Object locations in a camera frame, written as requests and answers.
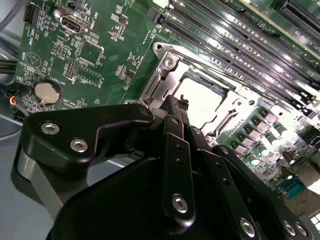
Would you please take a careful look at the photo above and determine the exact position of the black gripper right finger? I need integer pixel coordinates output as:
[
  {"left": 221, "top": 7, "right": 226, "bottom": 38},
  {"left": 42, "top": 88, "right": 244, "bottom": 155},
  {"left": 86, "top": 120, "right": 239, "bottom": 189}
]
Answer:
[{"left": 178, "top": 96, "right": 315, "bottom": 240}]

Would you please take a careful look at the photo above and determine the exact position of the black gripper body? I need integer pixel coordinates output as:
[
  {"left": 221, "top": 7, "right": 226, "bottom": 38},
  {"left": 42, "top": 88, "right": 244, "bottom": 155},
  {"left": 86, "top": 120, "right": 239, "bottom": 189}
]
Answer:
[{"left": 47, "top": 157, "right": 235, "bottom": 240}]

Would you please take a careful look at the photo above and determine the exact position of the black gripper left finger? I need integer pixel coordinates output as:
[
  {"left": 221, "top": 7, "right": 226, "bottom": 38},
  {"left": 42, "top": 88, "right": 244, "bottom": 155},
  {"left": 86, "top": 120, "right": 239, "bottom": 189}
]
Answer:
[{"left": 10, "top": 94, "right": 197, "bottom": 230}]

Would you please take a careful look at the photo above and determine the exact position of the silver CPU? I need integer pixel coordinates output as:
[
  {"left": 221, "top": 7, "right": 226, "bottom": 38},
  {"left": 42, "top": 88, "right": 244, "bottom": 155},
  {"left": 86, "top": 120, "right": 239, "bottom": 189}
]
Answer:
[{"left": 177, "top": 72, "right": 236, "bottom": 131}]

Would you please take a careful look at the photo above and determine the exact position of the metal socket cover frame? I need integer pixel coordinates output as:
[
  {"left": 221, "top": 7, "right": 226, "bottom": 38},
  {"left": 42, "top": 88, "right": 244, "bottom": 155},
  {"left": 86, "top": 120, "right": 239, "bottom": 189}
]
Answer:
[{"left": 149, "top": 53, "right": 262, "bottom": 137}]

